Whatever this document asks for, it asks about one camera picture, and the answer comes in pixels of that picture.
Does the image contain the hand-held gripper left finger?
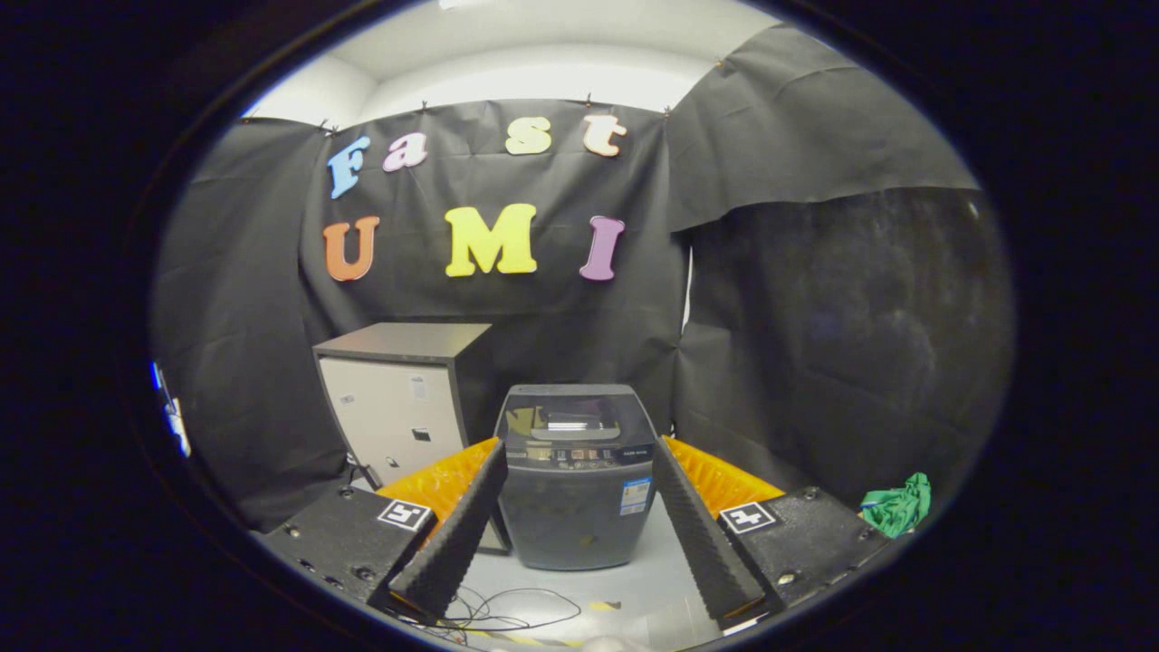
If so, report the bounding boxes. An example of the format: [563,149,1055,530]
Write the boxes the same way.
[256,437,508,626]

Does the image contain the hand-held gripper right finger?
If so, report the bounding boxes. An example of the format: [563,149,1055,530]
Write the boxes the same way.
[652,436,893,631]

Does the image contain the dark grey washing machine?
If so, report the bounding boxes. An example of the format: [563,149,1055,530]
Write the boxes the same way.
[495,439,659,571]

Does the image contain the grey cabinet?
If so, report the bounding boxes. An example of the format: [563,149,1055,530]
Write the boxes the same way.
[312,322,512,555]

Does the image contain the green cloth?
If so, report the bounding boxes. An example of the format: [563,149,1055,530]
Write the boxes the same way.
[860,472,933,540]

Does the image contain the black backdrop cloth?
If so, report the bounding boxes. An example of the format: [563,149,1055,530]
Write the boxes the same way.
[149,23,1013,533]

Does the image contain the white and blue object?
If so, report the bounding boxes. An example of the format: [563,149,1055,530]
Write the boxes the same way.
[152,362,193,458]

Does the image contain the black floor cables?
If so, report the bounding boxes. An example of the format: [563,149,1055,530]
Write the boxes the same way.
[435,584,585,646]

